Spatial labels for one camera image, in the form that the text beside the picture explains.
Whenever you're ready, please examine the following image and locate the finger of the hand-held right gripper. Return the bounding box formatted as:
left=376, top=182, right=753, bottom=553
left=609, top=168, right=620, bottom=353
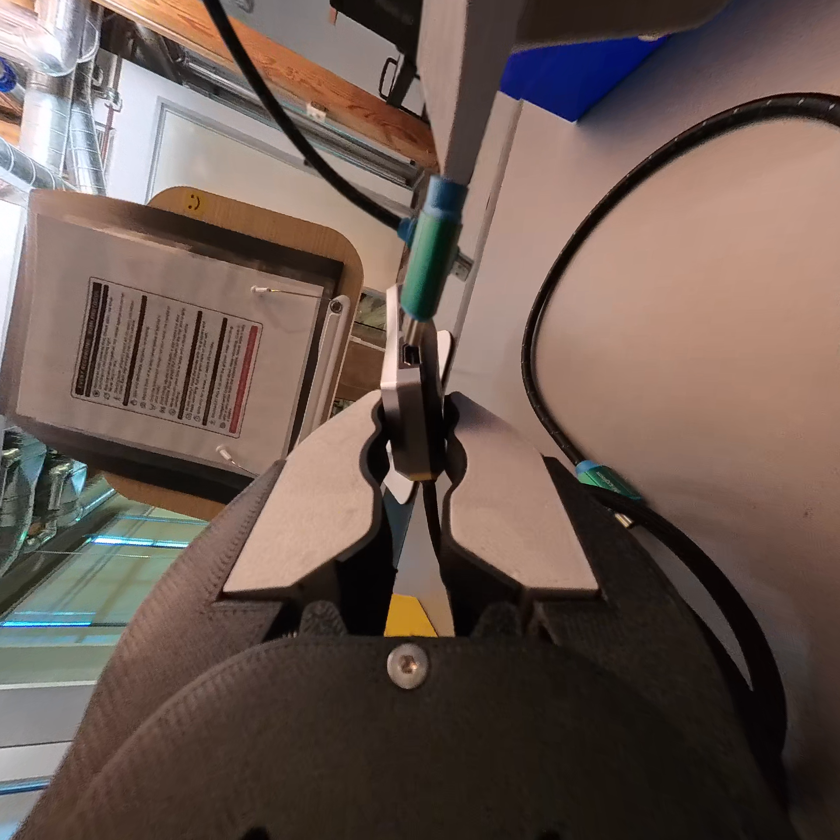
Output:
left=419, top=0, right=526, bottom=188
left=515, top=0, right=723, bottom=56

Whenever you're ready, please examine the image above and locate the blue box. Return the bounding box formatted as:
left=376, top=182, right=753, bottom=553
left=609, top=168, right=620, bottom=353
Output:
left=502, top=29, right=673, bottom=122

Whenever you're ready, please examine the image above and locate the silver hdmi switch box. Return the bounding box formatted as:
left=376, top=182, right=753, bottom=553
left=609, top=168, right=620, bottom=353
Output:
left=379, top=282, right=455, bottom=506

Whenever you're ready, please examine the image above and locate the black switch output cable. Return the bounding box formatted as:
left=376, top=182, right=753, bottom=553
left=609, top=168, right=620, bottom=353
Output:
left=420, top=482, right=788, bottom=798

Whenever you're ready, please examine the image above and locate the rounded wooden board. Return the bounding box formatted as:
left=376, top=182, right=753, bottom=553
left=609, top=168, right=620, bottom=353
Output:
left=108, top=185, right=365, bottom=522

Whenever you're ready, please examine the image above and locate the grey panel with warning label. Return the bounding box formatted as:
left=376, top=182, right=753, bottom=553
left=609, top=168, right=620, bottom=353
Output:
left=0, top=190, right=349, bottom=487

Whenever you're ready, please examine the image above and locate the green plug black hdmi cable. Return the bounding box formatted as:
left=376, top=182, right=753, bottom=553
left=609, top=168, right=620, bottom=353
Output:
left=521, top=92, right=840, bottom=505
left=202, top=0, right=419, bottom=249

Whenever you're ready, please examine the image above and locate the wooden ceiling beam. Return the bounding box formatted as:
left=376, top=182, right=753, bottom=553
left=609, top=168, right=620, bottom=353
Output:
left=98, top=0, right=441, bottom=172

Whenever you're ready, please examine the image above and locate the silver ventilation duct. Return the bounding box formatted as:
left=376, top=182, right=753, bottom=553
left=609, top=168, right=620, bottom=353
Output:
left=0, top=0, right=132, bottom=198

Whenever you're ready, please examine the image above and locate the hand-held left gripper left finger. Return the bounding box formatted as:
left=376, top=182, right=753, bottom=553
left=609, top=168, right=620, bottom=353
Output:
left=222, top=390, right=395, bottom=605

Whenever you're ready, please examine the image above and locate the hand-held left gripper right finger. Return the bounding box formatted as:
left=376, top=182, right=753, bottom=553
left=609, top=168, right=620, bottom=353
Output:
left=441, top=390, right=603, bottom=603

